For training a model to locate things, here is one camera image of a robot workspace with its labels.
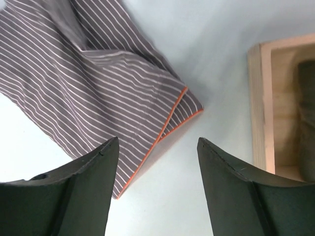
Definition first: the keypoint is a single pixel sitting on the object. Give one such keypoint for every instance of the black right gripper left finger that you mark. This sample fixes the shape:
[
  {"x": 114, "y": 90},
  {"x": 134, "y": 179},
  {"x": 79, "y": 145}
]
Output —
[{"x": 71, "y": 200}]

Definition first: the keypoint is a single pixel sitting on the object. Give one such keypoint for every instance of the grey striped underwear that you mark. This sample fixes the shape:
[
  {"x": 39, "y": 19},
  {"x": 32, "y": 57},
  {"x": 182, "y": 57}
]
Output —
[{"x": 83, "y": 73}]

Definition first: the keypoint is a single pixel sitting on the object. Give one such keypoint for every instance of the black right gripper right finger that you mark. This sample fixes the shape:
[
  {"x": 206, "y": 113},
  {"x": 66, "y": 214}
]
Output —
[{"x": 244, "y": 200}]

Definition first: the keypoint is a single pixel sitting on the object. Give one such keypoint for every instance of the brown underwear beige waistband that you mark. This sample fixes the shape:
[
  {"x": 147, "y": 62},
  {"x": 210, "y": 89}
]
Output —
[{"x": 306, "y": 83}]

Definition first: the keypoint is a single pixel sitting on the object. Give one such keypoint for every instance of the wooden compartment tray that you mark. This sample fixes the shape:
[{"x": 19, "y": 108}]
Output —
[{"x": 272, "y": 73}]

